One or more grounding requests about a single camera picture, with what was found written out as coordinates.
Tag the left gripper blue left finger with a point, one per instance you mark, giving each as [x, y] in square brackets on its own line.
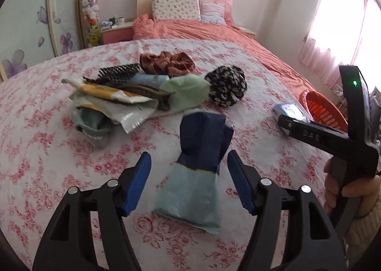
[137, 180]

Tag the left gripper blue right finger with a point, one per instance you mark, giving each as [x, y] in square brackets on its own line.
[244, 178]

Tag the navy and teal bag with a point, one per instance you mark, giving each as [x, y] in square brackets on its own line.
[190, 194]

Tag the yellow white snack wrapper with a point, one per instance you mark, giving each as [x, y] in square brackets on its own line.
[128, 109]

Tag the brown hair claw clip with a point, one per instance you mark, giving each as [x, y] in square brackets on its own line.
[151, 92]

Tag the black floral scrunchie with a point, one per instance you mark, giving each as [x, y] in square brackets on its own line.
[228, 85]

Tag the blue tissue pack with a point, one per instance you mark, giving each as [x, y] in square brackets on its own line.
[290, 110]

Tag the light green towel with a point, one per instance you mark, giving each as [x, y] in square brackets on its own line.
[186, 92]

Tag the black mesh mat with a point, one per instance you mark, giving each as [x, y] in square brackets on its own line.
[114, 75]

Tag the red plaid scrunchie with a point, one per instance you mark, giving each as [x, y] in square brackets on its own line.
[166, 63]

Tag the grey green sock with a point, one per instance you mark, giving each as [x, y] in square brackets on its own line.
[95, 126]

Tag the light blue cream tube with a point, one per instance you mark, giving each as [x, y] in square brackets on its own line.
[148, 80]

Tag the person's right hand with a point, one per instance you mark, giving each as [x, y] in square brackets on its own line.
[366, 188]

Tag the orange plastic laundry basket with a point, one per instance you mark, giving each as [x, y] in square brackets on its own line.
[322, 110]

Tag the pink window curtain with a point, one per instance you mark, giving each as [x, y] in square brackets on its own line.
[344, 32]

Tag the pink right nightstand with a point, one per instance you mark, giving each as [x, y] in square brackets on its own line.
[248, 32]

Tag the pink nightstand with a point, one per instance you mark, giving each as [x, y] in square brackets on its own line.
[120, 33]
[248, 32]

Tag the pink left nightstand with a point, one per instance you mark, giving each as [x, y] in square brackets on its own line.
[120, 33]

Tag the salmon pink duvet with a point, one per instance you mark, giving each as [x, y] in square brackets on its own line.
[145, 27]

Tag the green frog plush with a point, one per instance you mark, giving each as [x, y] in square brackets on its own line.
[94, 35]

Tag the pink striped pillow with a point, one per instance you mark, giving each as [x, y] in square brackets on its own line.
[212, 13]

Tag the floral white pillow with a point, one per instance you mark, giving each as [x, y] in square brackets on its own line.
[163, 10]

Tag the clear tube of plush toys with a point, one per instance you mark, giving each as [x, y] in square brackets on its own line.
[90, 15]

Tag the floral sliding wardrobe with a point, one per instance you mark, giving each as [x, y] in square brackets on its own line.
[33, 31]

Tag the white wire rack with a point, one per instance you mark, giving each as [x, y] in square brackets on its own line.
[340, 101]

